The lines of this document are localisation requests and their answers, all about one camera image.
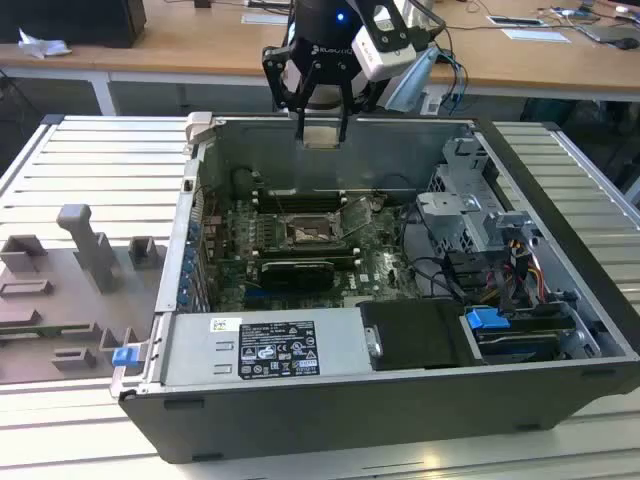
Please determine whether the brown parts rack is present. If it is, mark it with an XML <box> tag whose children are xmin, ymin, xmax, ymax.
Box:
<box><xmin>0</xmin><ymin>202</ymin><xmax>169</xmax><ymax>386</ymax></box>

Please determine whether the green motherboard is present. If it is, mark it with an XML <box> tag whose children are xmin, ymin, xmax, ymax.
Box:
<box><xmin>199</xmin><ymin>192</ymin><xmax>451</xmax><ymax>311</ymax></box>

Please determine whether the black grey PC case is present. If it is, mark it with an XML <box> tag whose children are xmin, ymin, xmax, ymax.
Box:
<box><xmin>110</xmin><ymin>112</ymin><xmax>640</xmax><ymax>464</ymax></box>

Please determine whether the black box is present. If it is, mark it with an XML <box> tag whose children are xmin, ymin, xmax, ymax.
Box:
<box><xmin>0</xmin><ymin>0</ymin><xmax>147</xmax><ymax>50</ymax></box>

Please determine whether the hard disk in blue carrier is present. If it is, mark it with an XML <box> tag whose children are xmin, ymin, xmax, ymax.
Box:
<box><xmin>462</xmin><ymin>305</ymin><xmax>579</xmax><ymax>369</ymax></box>

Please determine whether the silver CPU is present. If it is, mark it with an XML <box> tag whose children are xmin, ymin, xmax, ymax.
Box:
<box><xmin>302</xmin><ymin>127</ymin><xmax>344</xmax><ymax>150</ymax></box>

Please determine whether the wooden desk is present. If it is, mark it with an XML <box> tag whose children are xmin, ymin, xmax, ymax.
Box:
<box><xmin>0</xmin><ymin>0</ymin><xmax>640</xmax><ymax>104</ymax></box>

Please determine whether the silver metal disk bay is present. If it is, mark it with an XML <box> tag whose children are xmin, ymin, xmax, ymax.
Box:
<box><xmin>415</xmin><ymin>135</ymin><xmax>544</xmax><ymax>261</ymax></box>

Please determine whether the black RAM slot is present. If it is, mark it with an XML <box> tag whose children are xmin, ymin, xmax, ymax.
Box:
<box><xmin>255</xmin><ymin>196</ymin><xmax>349</xmax><ymax>203</ymax></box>
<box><xmin>257</xmin><ymin>253</ymin><xmax>361</xmax><ymax>260</ymax></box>
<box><xmin>255</xmin><ymin>191</ymin><xmax>349</xmax><ymax>199</ymax></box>
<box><xmin>255</xmin><ymin>200</ymin><xmax>349</xmax><ymax>208</ymax></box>
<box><xmin>255</xmin><ymin>205</ymin><xmax>349</xmax><ymax>213</ymax></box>
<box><xmin>257</xmin><ymin>248</ymin><xmax>361</xmax><ymax>256</ymax></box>
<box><xmin>257</xmin><ymin>257</ymin><xmax>361</xmax><ymax>265</ymax></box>
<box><xmin>257</xmin><ymin>244</ymin><xmax>361</xmax><ymax>251</ymax></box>

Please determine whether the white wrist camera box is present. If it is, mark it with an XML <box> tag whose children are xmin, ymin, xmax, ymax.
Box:
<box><xmin>355</xmin><ymin>3</ymin><xmax>420</xmax><ymax>81</ymax></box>

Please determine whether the black round board component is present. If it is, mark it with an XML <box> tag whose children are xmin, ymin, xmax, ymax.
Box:
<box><xmin>230</xmin><ymin>167</ymin><xmax>256</xmax><ymax>194</ymax></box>

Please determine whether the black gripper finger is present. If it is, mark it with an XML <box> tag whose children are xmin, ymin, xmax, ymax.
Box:
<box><xmin>260</xmin><ymin>45</ymin><xmax>322</xmax><ymax>147</ymax></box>
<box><xmin>337</xmin><ymin>74</ymin><xmax>386</xmax><ymax>148</ymax></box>

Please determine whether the white framed tablet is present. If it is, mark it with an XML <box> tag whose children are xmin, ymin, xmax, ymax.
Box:
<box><xmin>487</xmin><ymin>14</ymin><xmax>550</xmax><ymax>29</ymax></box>

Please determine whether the black plastic air shroud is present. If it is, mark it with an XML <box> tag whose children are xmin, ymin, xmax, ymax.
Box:
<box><xmin>359</xmin><ymin>299</ymin><xmax>481</xmax><ymax>371</ymax></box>

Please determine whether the grey laptop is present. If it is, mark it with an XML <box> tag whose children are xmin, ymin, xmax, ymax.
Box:
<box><xmin>577</xmin><ymin>22</ymin><xmax>640</xmax><ymax>49</ymax></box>

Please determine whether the crumpled white paper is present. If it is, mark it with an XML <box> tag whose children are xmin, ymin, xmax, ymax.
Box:
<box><xmin>17</xmin><ymin>27</ymin><xmax>74</xmax><ymax>57</ymax></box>

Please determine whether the pale blue teach pendant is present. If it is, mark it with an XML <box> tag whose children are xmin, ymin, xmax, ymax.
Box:
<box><xmin>387</xmin><ymin>47</ymin><xmax>442</xmax><ymax>114</ymax></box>

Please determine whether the green RAM stick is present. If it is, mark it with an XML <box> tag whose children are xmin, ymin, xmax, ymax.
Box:
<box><xmin>0</xmin><ymin>325</ymin><xmax>96</xmax><ymax>340</ymax></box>

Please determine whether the silver power supply unit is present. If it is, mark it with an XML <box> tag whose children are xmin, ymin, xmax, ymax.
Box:
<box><xmin>159</xmin><ymin>307</ymin><xmax>384</xmax><ymax>389</ymax></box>

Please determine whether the grey case release latch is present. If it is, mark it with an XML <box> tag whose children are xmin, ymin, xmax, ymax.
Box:
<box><xmin>183</xmin><ymin>110</ymin><xmax>217</xmax><ymax>147</ymax></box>

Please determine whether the silver desk cable hatch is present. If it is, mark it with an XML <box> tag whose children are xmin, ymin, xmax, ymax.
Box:
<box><xmin>241</xmin><ymin>12</ymin><xmax>294</xmax><ymax>26</ymax></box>

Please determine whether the white paper sheet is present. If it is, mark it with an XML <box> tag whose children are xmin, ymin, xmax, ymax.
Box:
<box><xmin>501</xmin><ymin>28</ymin><xmax>572</xmax><ymax>45</ymax></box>

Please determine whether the coloured power wire bundle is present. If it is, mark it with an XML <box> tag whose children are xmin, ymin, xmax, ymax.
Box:
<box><xmin>492</xmin><ymin>238</ymin><xmax>545</xmax><ymax>312</ymax></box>

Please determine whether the metal socket cover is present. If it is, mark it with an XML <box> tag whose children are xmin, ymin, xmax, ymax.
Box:
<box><xmin>335</xmin><ymin>195</ymin><xmax>376</xmax><ymax>240</ymax></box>

